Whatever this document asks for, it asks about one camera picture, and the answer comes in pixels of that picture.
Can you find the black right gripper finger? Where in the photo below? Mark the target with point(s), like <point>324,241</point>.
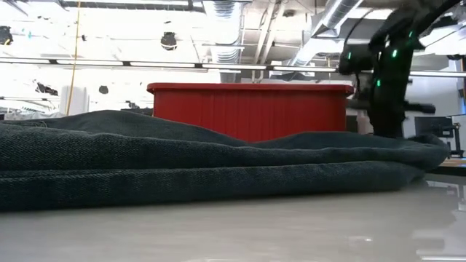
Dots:
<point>387,125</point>

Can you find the dark blue denim jeans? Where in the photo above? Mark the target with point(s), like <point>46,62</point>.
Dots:
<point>182,163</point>

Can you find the long ceiling light bar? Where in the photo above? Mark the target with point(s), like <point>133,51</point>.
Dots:
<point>164,64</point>

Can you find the red plastic laundry bin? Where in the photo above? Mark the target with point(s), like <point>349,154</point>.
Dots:
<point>251,109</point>

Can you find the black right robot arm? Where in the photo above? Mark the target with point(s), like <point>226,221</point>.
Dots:
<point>437,11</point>

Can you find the black round ceiling fixture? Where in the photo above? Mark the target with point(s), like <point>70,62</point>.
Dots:
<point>5,35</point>
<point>168,40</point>

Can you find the black computer monitor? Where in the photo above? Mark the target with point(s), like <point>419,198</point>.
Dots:
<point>433,126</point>

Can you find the white cabinet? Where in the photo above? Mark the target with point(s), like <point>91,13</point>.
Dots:
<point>78,102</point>

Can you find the silver ventilation duct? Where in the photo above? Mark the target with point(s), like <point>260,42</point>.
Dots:
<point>338,14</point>

